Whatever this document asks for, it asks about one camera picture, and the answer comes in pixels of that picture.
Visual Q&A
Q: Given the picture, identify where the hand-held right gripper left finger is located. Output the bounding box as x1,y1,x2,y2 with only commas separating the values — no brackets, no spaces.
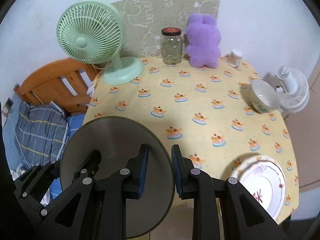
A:
32,144,150,240

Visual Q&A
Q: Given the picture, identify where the small white container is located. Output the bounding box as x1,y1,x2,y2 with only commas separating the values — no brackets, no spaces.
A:
229,50,243,67

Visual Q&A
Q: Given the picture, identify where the green wall cloth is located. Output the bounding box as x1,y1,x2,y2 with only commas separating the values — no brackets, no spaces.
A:
111,0,221,58

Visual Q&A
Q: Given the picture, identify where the white plate red pattern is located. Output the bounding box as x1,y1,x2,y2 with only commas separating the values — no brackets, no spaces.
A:
230,155,286,223

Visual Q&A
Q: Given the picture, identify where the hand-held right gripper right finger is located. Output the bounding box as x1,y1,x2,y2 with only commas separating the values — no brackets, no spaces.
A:
171,144,290,240

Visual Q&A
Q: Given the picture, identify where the small floral bowl white interior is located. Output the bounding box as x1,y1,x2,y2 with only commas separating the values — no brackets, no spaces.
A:
246,79,280,114

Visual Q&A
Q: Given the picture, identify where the blue bed sheet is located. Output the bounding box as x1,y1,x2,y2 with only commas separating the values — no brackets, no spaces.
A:
41,114,87,200

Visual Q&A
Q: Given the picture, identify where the wooden bed frame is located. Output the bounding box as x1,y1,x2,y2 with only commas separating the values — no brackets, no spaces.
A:
14,58,100,113

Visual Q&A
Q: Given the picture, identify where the yellow printed tablecloth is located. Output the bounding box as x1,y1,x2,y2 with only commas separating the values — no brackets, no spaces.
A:
82,55,299,224

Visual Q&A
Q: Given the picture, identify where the blue plaid pillow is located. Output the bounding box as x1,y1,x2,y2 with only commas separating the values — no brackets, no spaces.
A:
14,101,69,167

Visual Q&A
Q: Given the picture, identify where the white crumpled cloth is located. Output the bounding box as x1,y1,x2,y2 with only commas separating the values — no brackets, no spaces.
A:
10,164,28,180

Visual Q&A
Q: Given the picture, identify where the large floral bowl grey interior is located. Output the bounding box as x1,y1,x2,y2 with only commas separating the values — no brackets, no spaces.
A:
60,116,175,239

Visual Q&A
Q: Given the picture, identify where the purple plush toy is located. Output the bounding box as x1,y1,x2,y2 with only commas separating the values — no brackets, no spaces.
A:
184,13,222,68

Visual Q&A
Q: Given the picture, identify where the glass jar black lid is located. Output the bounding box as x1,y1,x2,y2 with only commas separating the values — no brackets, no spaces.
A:
161,27,182,65

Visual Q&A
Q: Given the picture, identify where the green desk fan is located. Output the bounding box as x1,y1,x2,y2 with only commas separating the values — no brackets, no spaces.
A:
56,0,144,85

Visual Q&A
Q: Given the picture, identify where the white standing fan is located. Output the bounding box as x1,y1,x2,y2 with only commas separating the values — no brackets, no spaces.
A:
271,66,310,113

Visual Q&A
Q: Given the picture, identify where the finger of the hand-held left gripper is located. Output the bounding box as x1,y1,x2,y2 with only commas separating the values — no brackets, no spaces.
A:
14,160,75,227
73,150,102,182

